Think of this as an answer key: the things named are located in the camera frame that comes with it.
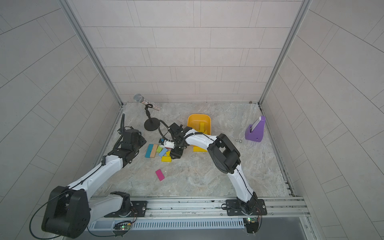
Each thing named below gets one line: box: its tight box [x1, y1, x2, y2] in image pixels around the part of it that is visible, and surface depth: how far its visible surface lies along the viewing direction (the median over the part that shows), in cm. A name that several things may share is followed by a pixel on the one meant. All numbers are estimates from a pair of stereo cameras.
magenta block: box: [155, 169, 165, 182], surface depth 84 cm
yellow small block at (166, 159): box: [161, 156, 172, 163], surface depth 88 cm
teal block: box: [145, 144, 154, 158], surface depth 91 cm
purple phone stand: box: [245, 116, 266, 142], surface depth 93 cm
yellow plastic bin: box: [187, 113, 212, 136], surface depth 104 cm
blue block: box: [158, 147, 168, 158], surface depth 91 cm
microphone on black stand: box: [133, 93, 162, 131], surface depth 102 cm
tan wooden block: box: [150, 144, 159, 158], surface depth 91 cm
